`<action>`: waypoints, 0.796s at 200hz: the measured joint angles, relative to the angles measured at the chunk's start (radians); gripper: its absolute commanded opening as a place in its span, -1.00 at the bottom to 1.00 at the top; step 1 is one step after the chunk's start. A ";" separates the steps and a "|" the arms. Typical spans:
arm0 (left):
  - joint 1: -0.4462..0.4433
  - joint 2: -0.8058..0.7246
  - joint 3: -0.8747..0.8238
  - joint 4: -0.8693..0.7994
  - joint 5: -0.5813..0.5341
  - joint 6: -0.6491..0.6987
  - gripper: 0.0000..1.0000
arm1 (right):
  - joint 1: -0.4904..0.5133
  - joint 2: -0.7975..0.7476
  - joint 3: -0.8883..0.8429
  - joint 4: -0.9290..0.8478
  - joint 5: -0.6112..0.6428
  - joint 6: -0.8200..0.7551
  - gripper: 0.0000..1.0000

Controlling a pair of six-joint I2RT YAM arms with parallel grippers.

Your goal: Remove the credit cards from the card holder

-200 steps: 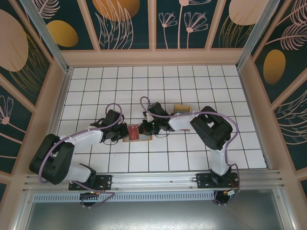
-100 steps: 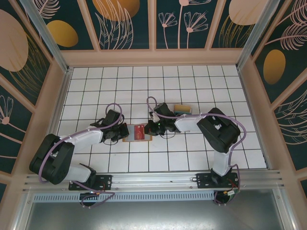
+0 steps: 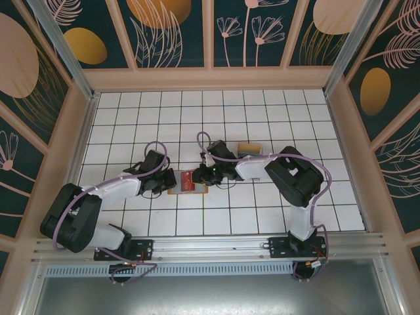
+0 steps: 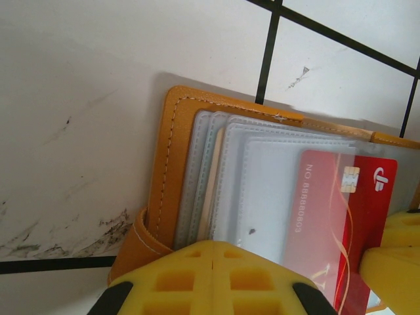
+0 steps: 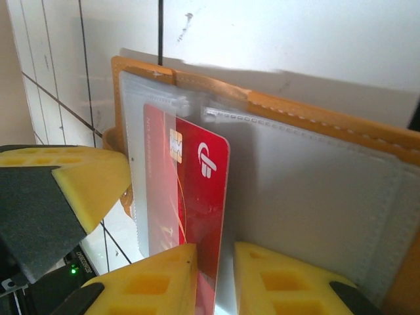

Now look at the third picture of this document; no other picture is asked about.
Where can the wall panel with feather outlines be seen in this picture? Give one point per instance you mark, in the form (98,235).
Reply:
(403,180)

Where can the grey metal sheet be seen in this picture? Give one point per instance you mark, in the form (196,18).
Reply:
(213,295)

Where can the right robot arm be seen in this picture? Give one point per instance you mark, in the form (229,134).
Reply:
(252,169)

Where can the wall panel with leaf outlines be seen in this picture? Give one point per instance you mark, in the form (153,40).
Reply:
(164,39)

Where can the tan and teal sponge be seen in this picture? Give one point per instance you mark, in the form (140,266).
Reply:
(251,147)

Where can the aluminium corner post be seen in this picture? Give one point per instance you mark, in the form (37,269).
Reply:
(69,52)
(349,49)

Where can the wall panel with gold oval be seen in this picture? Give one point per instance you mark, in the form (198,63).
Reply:
(98,33)

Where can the aluminium mounting rail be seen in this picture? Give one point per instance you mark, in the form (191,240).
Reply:
(213,246)

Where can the wall panel with gold lines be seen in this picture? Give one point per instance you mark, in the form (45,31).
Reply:
(33,98)

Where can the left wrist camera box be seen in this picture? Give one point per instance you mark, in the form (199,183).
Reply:
(155,160)

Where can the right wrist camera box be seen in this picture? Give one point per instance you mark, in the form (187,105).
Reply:
(220,151)

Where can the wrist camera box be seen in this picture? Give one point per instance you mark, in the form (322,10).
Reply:
(220,151)
(155,160)

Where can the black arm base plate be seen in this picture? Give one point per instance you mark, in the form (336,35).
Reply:
(144,249)
(279,247)

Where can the wall panel with beige circle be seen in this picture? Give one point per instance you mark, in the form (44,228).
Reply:
(321,39)

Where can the wall panel with single flower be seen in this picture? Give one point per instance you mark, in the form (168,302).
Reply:
(16,164)

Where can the aluminium floor rail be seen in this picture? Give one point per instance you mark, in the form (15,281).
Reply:
(83,141)
(350,164)

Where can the wall panel with pink flowers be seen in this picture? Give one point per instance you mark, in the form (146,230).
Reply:
(249,33)

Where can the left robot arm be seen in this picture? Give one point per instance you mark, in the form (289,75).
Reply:
(115,190)

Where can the tan leather card holder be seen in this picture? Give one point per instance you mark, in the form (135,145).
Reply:
(201,190)

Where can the red card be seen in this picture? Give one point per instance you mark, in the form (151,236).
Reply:
(187,182)

